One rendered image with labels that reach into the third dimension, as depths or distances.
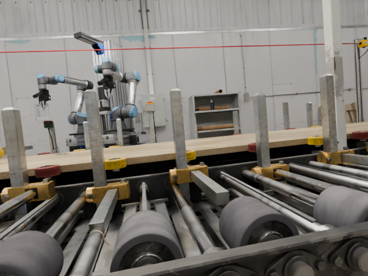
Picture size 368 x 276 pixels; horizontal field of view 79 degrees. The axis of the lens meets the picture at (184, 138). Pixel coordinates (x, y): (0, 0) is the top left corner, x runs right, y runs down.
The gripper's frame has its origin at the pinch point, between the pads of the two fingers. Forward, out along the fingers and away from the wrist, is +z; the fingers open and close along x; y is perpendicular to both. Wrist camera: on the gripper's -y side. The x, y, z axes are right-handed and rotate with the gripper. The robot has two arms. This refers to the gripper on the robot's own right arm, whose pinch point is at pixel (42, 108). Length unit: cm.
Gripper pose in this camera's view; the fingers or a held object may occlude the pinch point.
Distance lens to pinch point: 272.8
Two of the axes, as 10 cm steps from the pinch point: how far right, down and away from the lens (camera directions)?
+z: 0.9, 9.9, 0.5
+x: -9.2, 0.6, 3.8
